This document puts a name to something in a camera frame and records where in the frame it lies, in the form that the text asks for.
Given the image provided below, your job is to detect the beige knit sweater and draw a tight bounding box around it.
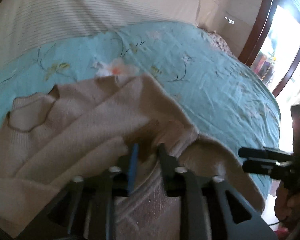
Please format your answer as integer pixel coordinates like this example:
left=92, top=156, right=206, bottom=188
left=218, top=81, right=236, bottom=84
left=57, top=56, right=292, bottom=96
left=0, top=74, right=265, bottom=239

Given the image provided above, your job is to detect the person's right hand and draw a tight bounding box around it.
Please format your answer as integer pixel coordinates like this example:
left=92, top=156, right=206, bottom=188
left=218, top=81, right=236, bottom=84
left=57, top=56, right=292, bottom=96
left=274, top=182, right=300, bottom=230

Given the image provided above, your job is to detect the teal floral bed sheet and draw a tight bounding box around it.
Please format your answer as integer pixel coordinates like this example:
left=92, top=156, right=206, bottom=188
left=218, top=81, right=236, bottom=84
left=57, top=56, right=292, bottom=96
left=0, top=22, right=280, bottom=198

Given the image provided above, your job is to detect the striped white duvet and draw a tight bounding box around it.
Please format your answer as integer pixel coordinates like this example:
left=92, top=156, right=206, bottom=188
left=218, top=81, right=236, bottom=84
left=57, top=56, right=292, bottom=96
left=0, top=0, right=200, bottom=70

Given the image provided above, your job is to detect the dark wooden door frame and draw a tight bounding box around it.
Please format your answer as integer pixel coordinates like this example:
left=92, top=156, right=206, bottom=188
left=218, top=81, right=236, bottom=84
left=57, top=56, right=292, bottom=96
left=239, top=0, right=300, bottom=97

